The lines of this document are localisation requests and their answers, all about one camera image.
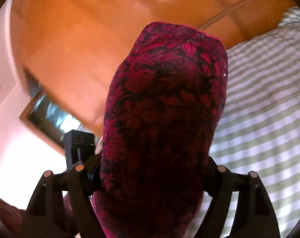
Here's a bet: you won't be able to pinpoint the orange wooden wardrobe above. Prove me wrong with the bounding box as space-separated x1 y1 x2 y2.
11 0 295 134

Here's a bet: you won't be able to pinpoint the dark maroon sleeve forearm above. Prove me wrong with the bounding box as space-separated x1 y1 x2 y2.
0 198 26 237

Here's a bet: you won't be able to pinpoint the red floral fleece pants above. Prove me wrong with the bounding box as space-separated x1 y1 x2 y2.
92 22 228 237

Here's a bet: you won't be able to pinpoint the person's hand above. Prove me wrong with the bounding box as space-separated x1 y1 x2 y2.
63 193 77 229

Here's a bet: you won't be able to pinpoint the green white checkered bedsheet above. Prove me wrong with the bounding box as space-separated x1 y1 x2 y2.
210 7 300 237

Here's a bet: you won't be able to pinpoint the framed mirror on wall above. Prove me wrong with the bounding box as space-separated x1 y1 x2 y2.
19 70 91 155

